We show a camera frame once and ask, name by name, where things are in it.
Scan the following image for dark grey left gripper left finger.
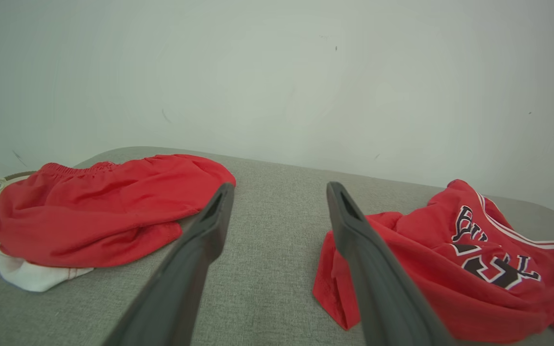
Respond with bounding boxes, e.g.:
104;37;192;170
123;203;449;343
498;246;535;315
103;183;236;346

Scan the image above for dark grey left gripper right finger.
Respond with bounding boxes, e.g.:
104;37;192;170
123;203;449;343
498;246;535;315
326;181;456;346

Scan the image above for red basketball jersey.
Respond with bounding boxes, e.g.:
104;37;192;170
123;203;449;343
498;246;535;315
312;179;554;344

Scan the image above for red shorts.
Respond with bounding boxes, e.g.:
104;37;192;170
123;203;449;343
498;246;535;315
0;154;237;293

